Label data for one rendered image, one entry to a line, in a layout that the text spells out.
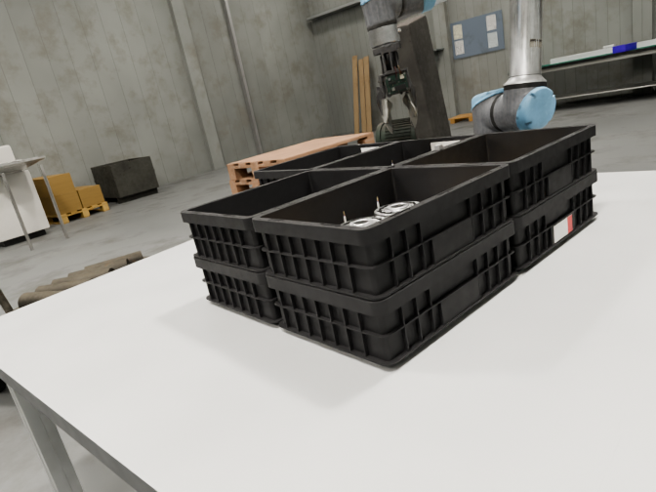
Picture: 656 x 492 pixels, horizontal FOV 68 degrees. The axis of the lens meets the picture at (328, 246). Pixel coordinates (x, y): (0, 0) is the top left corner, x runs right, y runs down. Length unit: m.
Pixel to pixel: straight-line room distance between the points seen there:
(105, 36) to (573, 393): 10.94
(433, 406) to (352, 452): 0.13
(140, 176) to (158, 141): 1.77
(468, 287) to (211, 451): 0.49
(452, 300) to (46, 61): 10.17
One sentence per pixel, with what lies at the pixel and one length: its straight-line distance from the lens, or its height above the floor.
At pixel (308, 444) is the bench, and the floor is 0.70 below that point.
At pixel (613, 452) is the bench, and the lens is 0.63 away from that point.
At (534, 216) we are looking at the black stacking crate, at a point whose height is 0.81.
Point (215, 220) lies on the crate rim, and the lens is 1.01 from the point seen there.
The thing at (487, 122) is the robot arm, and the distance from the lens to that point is 1.61.
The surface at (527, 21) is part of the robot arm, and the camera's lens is 1.55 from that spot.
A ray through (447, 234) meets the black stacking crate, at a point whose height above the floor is 0.86.
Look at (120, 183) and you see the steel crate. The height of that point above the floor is 0.37.
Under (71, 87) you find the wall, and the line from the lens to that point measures 10.74.
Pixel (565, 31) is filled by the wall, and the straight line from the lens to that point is 11.63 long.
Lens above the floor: 1.11
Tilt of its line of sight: 17 degrees down
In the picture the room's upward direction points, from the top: 12 degrees counter-clockwise
